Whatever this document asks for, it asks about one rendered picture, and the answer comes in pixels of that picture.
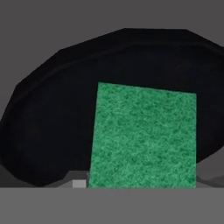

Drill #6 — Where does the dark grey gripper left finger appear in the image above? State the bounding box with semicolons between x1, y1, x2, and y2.
57;171;90;189

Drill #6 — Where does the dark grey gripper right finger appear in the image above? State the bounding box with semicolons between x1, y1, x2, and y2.
195;174;224;189

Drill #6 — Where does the black pan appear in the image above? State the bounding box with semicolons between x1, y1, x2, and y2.
0;27;224;188

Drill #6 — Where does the green sponge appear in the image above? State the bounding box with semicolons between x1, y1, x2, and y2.
87;81;198;189

